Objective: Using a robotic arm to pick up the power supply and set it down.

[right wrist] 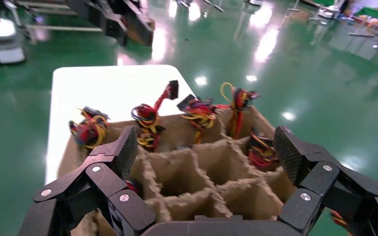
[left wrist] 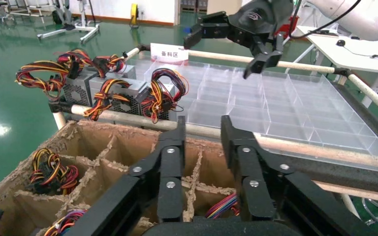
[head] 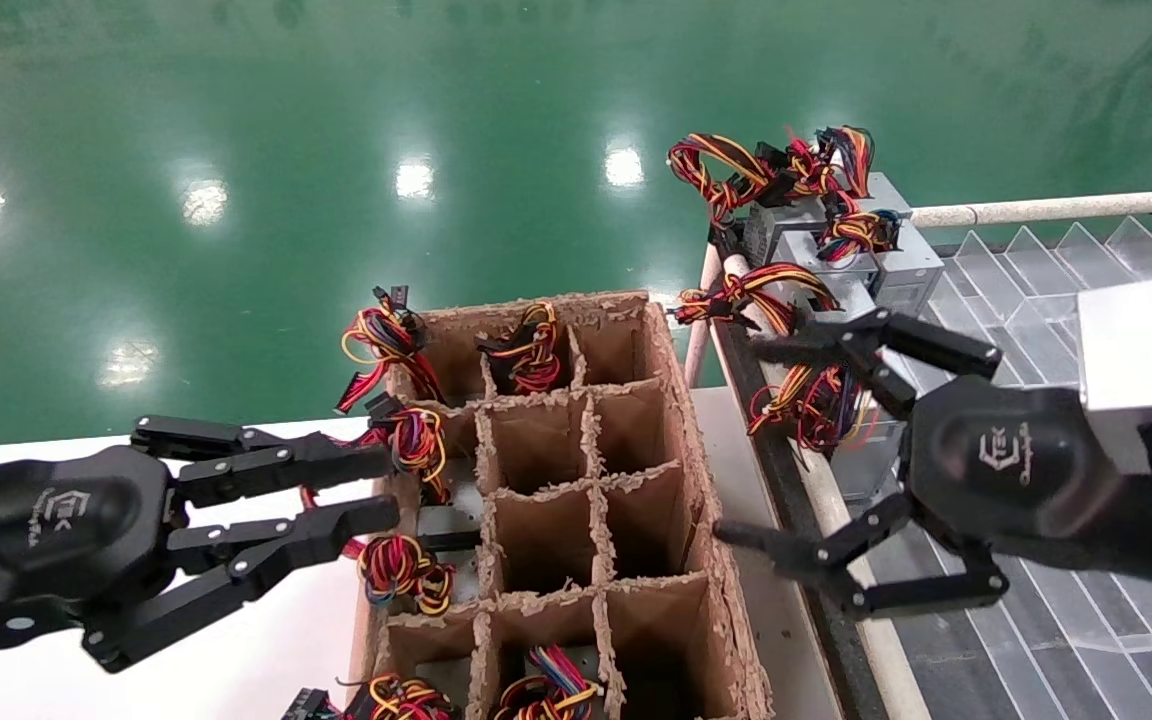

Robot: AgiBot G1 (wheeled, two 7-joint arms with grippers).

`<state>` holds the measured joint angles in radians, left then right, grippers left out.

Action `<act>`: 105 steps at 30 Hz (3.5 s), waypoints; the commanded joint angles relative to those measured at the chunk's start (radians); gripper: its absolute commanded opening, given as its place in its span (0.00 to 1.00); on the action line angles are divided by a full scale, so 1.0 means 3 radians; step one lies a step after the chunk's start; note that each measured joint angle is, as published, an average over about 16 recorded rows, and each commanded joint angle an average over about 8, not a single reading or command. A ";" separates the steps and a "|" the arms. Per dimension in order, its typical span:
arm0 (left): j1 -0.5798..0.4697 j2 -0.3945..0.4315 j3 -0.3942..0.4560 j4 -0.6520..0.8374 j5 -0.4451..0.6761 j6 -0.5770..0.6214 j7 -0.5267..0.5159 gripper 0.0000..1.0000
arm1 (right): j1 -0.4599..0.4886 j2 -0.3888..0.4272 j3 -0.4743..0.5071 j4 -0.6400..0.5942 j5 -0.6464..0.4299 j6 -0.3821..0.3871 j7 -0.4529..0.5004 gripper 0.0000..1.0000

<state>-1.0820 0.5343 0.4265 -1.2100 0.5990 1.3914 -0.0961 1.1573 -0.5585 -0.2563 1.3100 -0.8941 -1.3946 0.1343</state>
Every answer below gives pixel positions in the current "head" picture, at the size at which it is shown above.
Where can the black rack shelf panel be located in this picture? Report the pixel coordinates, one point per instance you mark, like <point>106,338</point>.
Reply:
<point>936,680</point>

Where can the silver right wrist block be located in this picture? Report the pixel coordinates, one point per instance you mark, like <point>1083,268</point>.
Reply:
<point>1136,360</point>

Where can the clear acrylic divider tray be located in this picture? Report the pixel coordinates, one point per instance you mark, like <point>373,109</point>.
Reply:
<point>1016,300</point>

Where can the cream rack leg pipe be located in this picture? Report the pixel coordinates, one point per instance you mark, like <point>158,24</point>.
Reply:
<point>701,340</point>

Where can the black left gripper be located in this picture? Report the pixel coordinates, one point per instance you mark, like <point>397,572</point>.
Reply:
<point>46,540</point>

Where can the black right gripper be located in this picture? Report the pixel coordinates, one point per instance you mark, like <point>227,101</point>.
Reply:
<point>1006,470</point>

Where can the black pipe joint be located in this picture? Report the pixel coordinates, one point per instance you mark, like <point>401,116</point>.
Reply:
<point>726,242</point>

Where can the worn cardboard divider box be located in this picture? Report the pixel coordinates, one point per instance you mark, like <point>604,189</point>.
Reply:
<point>536,440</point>

